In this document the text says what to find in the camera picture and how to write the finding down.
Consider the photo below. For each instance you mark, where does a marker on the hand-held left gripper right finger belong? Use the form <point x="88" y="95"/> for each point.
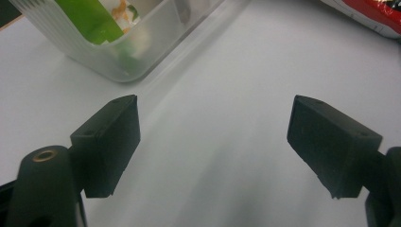
<point x="331" y="148"/>

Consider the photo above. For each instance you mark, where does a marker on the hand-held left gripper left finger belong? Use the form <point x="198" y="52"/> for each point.
<point x="107" y="145"/>

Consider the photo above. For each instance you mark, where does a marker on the clear plastic container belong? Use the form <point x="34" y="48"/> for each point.
<point x="104" y="60"/>

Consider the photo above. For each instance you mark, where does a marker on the green and white food packet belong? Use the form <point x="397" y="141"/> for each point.
<point x="91" y="22"/>

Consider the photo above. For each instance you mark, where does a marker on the white paper sheet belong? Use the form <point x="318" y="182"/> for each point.
<point x="220" y="110"/>

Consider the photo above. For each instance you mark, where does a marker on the red and black food packet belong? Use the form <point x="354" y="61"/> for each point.
<point x="375" y="14"/>

